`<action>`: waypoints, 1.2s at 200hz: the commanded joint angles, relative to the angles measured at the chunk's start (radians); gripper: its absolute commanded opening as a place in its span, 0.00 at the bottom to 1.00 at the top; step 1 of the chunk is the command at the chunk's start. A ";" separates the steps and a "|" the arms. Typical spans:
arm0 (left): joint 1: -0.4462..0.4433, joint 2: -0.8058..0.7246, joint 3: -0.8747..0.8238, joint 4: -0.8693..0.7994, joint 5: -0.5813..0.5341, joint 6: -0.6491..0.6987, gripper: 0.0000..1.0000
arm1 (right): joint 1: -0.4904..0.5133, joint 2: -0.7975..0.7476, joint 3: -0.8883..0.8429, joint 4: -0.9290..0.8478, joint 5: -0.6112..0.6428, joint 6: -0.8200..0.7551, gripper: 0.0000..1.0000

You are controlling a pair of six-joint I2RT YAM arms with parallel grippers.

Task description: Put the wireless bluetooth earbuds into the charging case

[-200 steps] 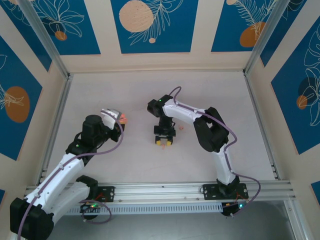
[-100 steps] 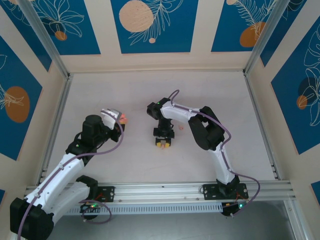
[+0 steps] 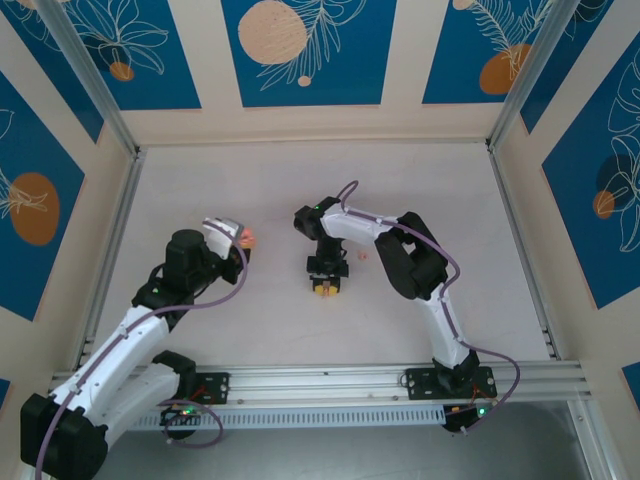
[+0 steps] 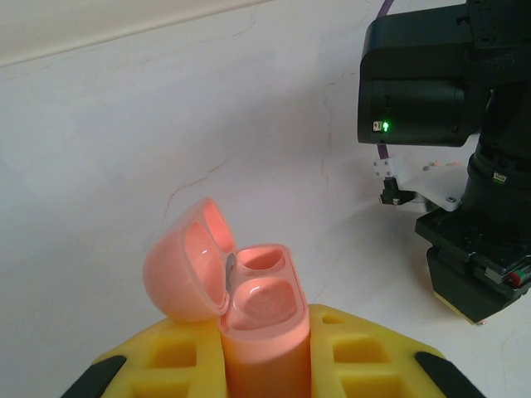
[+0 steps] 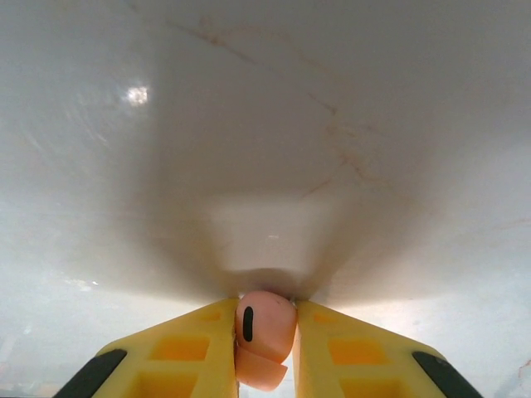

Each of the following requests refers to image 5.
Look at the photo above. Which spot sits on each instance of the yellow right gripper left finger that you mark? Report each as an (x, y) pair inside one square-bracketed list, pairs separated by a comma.
[(182, 356)]

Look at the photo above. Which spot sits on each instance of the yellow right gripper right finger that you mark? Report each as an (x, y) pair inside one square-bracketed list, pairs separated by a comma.
[(357, 356)]

